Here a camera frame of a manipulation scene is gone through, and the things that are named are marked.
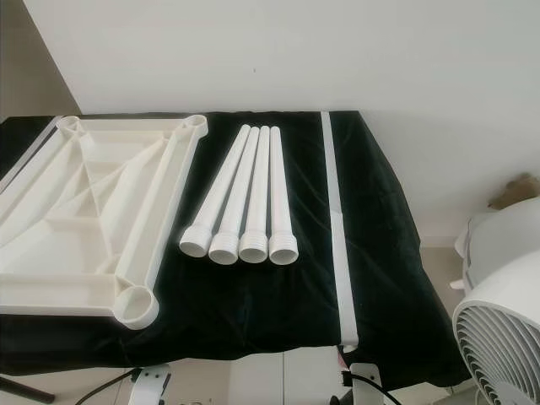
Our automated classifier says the brown crumpled paper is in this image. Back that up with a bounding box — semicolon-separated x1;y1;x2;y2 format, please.
488;173;540;210

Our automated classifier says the white stand bracket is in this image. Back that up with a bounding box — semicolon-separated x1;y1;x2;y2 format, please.
342;363;382;405
131;365;171;405

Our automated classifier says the white plastic table top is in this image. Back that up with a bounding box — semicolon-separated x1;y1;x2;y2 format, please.
0;115;209;331

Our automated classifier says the white round fan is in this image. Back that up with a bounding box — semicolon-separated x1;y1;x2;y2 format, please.
451;198;540;405

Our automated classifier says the black floor cable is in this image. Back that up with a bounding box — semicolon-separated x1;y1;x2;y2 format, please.
337;371;399;405
76;367;136;405

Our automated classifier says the dark red bar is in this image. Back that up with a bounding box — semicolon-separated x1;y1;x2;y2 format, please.
0;377;56;404

